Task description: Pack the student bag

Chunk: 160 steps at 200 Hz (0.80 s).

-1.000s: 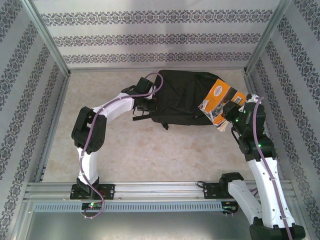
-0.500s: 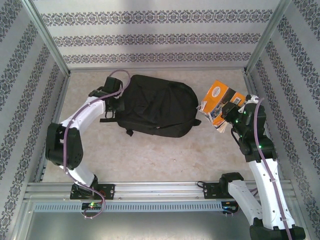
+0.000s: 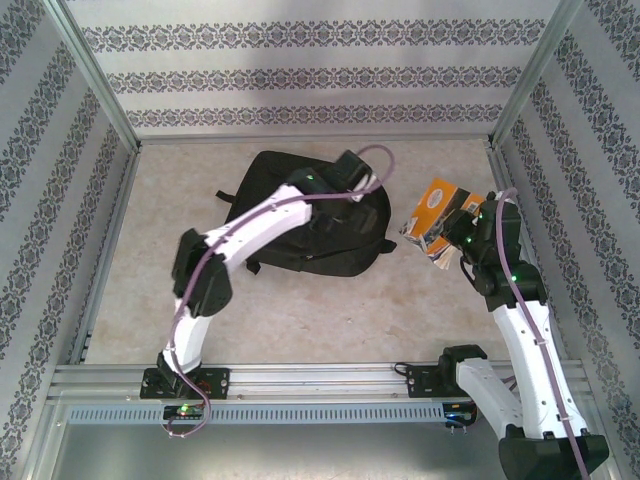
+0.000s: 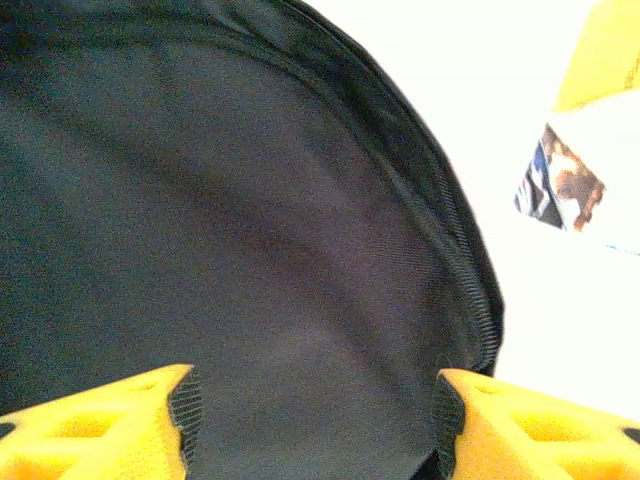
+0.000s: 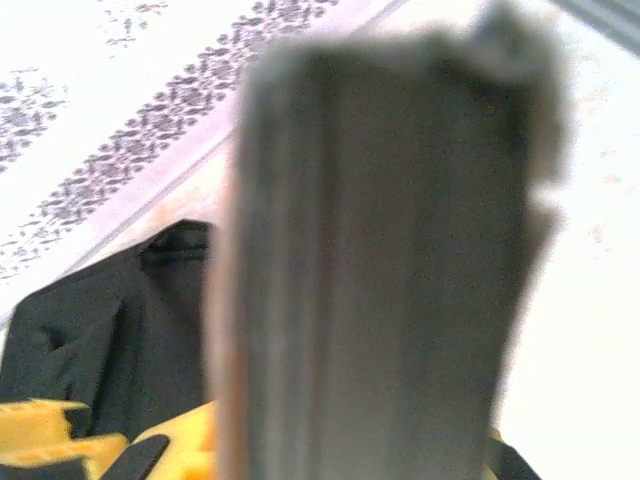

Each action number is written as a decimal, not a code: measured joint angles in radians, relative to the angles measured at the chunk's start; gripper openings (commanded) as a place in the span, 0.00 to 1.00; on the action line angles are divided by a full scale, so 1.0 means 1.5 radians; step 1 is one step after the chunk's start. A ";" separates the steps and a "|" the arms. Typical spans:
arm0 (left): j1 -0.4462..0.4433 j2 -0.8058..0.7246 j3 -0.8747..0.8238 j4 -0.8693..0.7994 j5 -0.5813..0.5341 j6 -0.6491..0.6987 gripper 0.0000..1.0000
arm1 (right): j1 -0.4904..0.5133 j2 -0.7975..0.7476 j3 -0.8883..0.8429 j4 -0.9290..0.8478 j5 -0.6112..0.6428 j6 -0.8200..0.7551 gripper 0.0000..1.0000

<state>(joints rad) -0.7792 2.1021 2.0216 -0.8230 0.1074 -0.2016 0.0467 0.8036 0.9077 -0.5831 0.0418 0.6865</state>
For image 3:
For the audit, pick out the black backpack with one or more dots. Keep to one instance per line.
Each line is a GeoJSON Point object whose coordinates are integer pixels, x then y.
{"type": "Point", "coordinates": [340, 255]}

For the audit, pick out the orange National Geography magazine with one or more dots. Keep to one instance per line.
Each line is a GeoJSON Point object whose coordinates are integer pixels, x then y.
{"type": "Point", "coordinates": [435, 197]}

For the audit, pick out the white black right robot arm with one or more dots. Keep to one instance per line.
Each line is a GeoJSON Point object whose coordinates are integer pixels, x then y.
{"type": "Point", "coordinates": [515, 345]}

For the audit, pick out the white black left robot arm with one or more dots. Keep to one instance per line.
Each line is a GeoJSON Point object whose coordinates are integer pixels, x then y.
{"type": "Point", "coordinates": [270, 220]}

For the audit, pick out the grey metal tray sheet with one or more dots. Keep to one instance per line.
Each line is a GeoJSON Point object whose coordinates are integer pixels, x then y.
{"type": "Point", "coordinates": [320, 455]}

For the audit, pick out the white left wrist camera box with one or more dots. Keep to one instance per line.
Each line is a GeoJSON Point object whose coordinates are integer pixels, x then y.
{"type": "Point", "coordinates": [362, 192]}

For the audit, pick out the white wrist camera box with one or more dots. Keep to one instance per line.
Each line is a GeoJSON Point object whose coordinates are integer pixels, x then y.
{"type": "Point", "coordinates": [493, 195]}
{"type": "Point", "coordinates": [362, 192]}

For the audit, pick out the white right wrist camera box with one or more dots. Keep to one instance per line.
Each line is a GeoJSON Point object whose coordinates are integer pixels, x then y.
{"type": "Point", "coordinates": [493, 195]}

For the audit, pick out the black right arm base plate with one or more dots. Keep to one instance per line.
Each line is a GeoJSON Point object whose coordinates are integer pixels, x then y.
{"type": "Point", "coordinates": [417, 382]}

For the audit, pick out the aluminium mounting rail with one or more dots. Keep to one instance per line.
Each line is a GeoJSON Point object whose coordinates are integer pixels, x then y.
{"type": "Point", "coordinates": [320, 382]}

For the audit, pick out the aluminium frame post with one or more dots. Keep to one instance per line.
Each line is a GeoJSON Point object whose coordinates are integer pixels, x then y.
{"type": "Point", "coordinates": [97, 75]}
{"type": "Point", "coordinates": [534, 75]}

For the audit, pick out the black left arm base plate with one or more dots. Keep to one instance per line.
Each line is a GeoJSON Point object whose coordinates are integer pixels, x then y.
{"type": "Point", "coordinates": [217, 382]}

